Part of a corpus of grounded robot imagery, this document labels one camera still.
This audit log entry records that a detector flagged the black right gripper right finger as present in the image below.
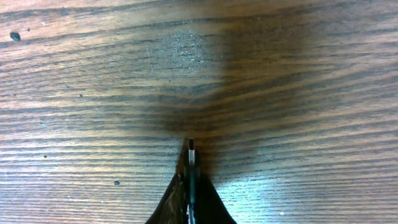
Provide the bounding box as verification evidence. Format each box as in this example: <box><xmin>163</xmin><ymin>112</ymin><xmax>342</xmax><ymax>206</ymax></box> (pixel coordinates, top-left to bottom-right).
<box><xmin>195</xmin><ymin>174</ymin><xmax>236</xmax><ymax>224</ymax></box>

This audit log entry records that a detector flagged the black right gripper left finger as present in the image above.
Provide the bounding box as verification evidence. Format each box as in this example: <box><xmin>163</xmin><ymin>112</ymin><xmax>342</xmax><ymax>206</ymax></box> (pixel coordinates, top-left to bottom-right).
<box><xmin>146</xmin><ymin>174</ymin><xmax>188</xmax><ymax>224</ymax></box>

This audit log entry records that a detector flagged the black USB charging cable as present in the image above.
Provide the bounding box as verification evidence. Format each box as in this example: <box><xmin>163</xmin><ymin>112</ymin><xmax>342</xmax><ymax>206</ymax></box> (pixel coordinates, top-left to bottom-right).
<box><xmin>182</xmin><ymin>137</ymin><xmax>201</xmax><ymax>224</ymax></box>

